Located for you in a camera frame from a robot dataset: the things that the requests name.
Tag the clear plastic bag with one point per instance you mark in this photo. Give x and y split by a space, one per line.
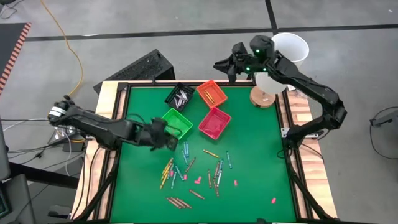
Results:
301 93

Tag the pink white card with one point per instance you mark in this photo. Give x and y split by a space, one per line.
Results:
293 84

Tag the white shade wooden base lamp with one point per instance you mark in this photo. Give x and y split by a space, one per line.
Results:
295 46

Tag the dark grey floor equipment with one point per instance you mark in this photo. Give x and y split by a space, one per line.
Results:
15 199

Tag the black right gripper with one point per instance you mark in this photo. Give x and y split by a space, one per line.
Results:
242 62

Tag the green plastic basket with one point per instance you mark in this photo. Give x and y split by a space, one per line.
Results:
180 123

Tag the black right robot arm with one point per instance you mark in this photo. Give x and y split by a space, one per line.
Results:
304 84

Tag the black plastic basket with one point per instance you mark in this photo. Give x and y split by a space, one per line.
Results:
169 99

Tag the green table mat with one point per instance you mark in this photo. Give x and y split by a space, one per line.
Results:
258 186

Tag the black perforated computer case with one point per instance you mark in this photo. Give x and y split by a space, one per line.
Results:
143 67

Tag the black orange striped mat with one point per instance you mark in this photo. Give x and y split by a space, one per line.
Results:
9 40

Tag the brown crayon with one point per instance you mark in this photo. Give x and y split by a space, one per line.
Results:
216 170
215 187
178 202
173 202
209 178
196 194
190 164
183 203

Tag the orange plastic basket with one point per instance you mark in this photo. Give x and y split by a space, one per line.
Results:
219 91

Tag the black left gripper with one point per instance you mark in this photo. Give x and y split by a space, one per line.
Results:
152 135

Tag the black metal table frame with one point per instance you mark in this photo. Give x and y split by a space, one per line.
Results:
112 186

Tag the red plastic basket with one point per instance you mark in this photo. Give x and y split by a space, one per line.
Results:
214 123

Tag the black floor beam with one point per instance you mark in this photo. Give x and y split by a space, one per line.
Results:
43 175

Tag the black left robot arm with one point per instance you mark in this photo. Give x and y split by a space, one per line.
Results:
93 126

